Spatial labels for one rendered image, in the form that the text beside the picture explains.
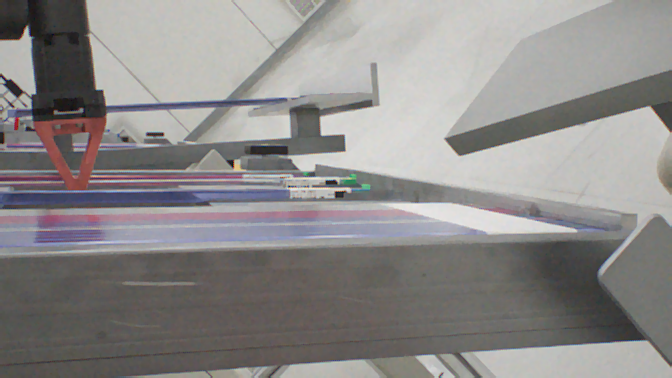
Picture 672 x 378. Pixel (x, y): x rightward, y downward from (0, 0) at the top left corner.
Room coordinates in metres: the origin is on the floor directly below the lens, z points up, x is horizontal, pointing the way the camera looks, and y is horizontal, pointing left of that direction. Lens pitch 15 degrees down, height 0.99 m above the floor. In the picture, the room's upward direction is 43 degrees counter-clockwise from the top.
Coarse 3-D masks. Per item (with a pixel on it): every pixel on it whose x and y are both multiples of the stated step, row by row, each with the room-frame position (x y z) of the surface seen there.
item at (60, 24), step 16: (32, 0) 0.89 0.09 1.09; (48, 0) 0.88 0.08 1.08; (64, 0) 0.88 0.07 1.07; (80, 0) 0.89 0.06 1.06; (32, 16) 0.89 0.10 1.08; (48, 16) 0.88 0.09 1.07; (64, 16) 0.88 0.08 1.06; (80, 16) 0.89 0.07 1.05; (32, 32) 0.89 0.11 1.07; (48, 32) 0.88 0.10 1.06; (64, 32) 0.88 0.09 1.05; (80, 32) 0.89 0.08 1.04
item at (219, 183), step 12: (48, 180) 0.89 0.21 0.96; (60, 180) 0.89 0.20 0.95; (96, 180) 0.89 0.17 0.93; (108, 180) 0.89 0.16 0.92; (120, 180) 0.89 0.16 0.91; (132, 180) 0.90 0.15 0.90; (144, 180) 0.90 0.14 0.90; (156, 180) 0.90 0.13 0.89; (168, 180) 0.90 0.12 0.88; (180, 180) 0.90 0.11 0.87; (192, 180) 0.90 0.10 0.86; (204, 180) 0.90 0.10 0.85; (216, 180) 0.90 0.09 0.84; (228, 180) 0.90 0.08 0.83; (240, 180) 0.90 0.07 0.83; (252, 180) 0.91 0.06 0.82; (264, 180) 0.91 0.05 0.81; (276, 180) 0.91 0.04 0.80; (348, 180) 0.92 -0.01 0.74
